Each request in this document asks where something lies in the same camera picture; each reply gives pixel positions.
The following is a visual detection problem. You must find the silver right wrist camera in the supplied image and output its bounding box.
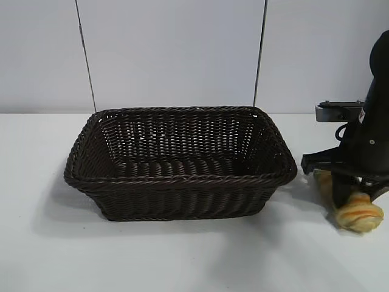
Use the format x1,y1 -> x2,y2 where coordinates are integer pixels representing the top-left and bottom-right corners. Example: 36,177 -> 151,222
314,101 -> 367,123

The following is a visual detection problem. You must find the dark brown woven basket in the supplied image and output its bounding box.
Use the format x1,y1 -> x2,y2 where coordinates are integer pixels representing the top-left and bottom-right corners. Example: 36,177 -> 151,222
63,104 -> 298,223

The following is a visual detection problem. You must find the black right camera cable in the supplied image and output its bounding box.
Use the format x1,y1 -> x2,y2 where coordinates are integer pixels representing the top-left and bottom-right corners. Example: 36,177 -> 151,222
334,125 -> 349,144

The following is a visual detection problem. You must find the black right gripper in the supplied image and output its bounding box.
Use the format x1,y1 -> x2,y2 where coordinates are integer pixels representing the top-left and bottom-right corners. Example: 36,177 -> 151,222
300,88 -> 389,209

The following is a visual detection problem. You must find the long striped bread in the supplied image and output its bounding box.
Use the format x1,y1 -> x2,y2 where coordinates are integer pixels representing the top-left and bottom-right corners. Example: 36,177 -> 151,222
314,170 -> 384,234

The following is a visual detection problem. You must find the thin grey vertical rod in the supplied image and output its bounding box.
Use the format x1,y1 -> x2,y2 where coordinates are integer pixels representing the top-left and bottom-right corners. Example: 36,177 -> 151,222
252,0 -> 268,114
75,0 -> 98,113

